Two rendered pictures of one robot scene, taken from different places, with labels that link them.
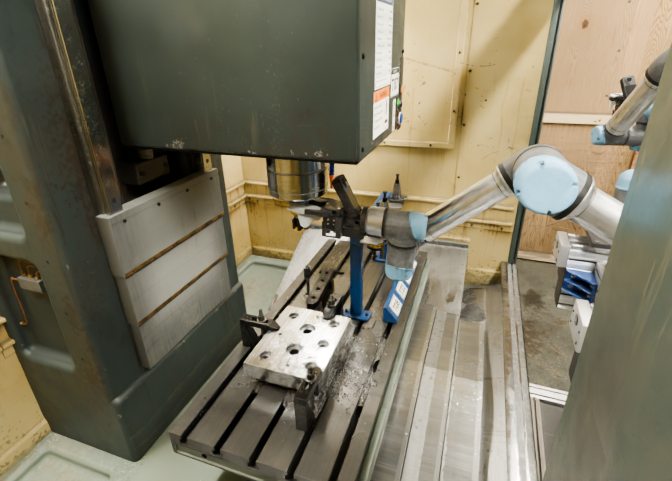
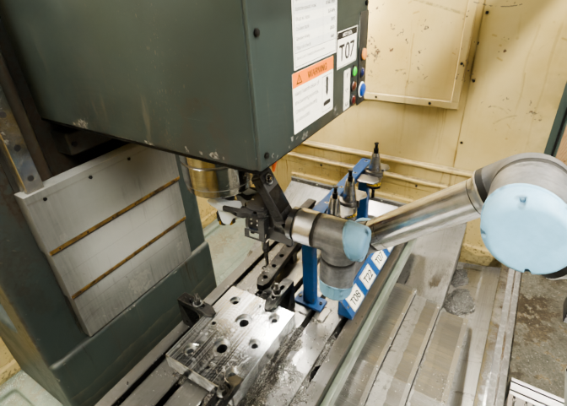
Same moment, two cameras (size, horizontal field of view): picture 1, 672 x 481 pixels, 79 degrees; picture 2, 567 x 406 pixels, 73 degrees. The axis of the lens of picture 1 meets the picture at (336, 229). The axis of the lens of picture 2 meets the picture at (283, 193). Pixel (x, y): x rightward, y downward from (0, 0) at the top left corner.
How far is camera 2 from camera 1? 39 cm
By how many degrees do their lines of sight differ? 14
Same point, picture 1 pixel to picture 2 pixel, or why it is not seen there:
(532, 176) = (504, 217)
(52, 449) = (18, 388)
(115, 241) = (34, 220)
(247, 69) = (127, 44)
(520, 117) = (550, 74)
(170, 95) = (65, 69)
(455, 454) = not seen: outside the picture
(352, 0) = not seen: outside the picture
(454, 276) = (444, 256)
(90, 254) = (10, 232)
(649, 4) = not seen: outside the picture
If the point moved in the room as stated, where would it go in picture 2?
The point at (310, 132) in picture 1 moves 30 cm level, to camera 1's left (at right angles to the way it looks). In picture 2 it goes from (202, 128) to (48, 124)
